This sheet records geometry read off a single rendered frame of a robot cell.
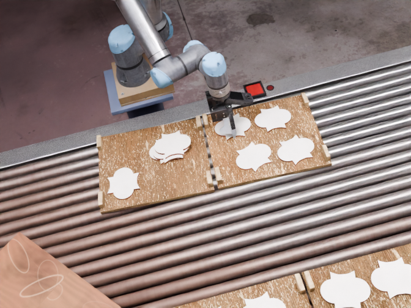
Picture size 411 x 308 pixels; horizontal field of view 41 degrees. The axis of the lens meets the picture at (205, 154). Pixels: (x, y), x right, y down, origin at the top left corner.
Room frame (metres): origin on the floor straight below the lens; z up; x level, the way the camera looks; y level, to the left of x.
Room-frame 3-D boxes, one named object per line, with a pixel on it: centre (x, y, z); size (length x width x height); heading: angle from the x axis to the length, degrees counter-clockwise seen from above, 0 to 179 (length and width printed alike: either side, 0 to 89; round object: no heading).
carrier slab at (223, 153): (1.28, -0.22, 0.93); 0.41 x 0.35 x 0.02; 90
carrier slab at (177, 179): (1.28, 0.20, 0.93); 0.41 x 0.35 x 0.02; 89
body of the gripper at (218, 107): (1.36, -0.09, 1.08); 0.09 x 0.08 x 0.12; 91
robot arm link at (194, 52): (1.45, -0.03, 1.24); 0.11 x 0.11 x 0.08; 23
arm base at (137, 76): (1.78, 0.23, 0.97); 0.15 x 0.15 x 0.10
